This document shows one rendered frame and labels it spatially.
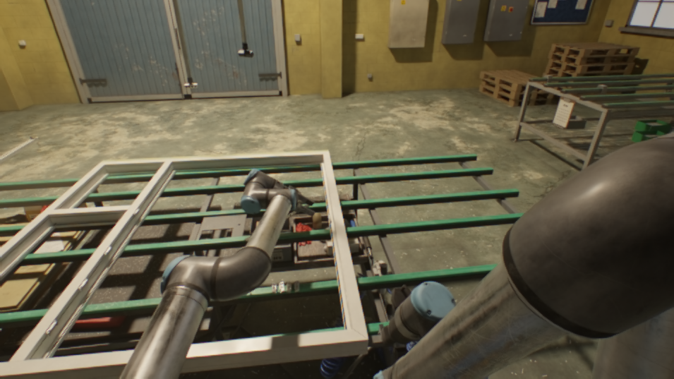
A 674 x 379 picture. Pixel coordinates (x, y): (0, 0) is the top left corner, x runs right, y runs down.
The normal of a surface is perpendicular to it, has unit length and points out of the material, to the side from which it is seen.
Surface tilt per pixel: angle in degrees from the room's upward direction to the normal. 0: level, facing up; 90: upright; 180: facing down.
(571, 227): 55
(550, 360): 0
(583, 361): 0
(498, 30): 90
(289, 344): 0
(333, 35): 90
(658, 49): 90
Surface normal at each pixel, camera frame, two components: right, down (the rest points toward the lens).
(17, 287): 0.00, -0.89
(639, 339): -0.93, 0.18
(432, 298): 0.14, -0.70
